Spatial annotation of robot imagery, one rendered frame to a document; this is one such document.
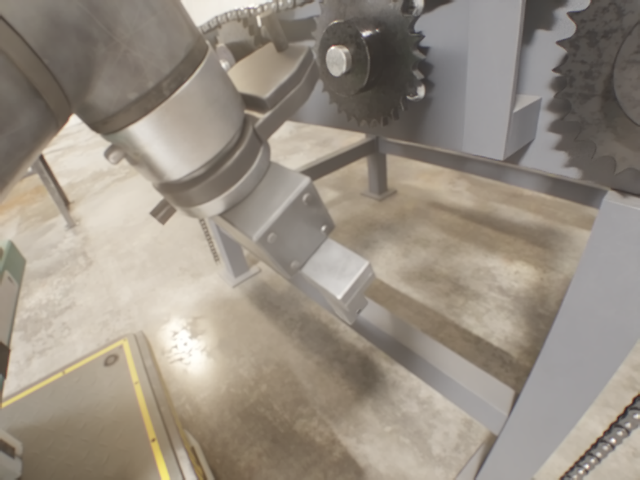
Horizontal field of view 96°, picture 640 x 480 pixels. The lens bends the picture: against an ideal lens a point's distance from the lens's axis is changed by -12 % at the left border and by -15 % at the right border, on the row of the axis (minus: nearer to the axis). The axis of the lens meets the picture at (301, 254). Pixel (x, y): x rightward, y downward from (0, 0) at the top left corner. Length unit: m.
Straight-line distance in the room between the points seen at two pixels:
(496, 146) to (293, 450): 0.86
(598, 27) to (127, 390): 0.90
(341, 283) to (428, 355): 0.51
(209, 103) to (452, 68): 0.30
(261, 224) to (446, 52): 0.31
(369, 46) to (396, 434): 0.87
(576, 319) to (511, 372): 0.71
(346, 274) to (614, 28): 0.25
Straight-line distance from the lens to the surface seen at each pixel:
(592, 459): 0.56
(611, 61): 0.32
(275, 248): 0.19
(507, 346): 1.19
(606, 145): 0.33
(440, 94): 0.43
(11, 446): 0.91
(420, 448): 0.97
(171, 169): 0.18
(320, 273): 0.21
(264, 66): 0.23
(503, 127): 0.32
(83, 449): 0.82
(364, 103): 0.44
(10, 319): 0.64
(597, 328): 0.45
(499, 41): 0.31
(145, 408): 0.79
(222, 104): 0.18
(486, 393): 0.67
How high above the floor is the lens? 0.90
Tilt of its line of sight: 35 degrees down
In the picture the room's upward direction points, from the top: 12 degrees counter-clockwise
